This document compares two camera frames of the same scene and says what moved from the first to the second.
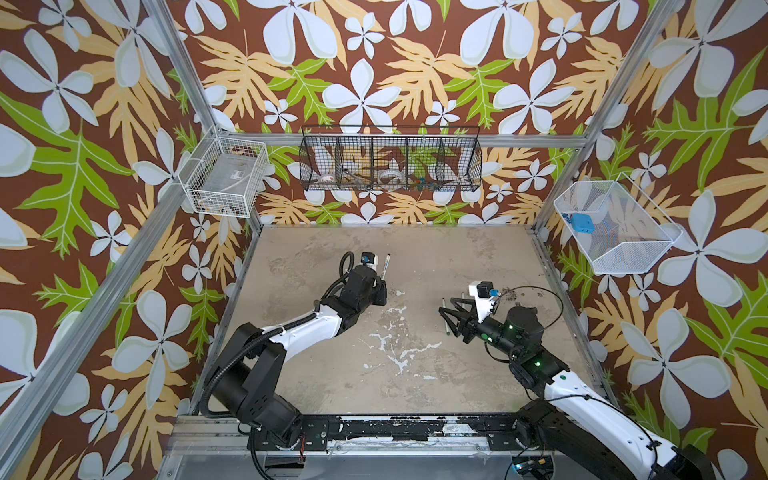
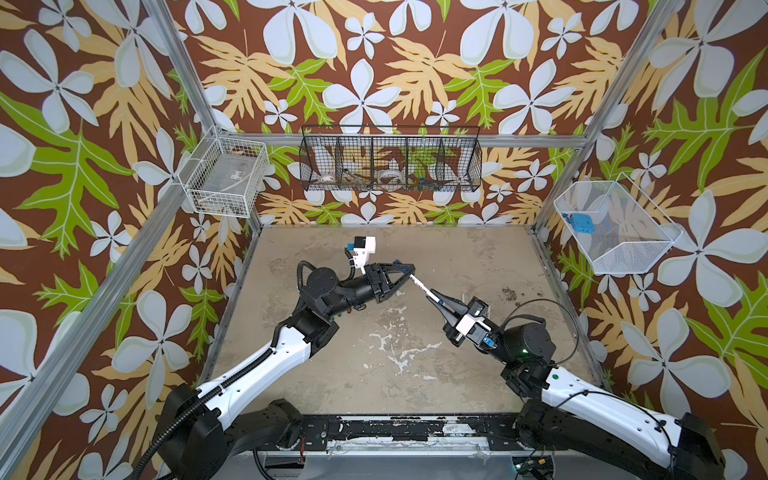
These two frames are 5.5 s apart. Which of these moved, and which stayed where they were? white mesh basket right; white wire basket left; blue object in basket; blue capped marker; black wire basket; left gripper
Moved: blue capped marker; left gripper
Stayed: white mesh basket right; black wire basket; blue object in basket; white wire basket left
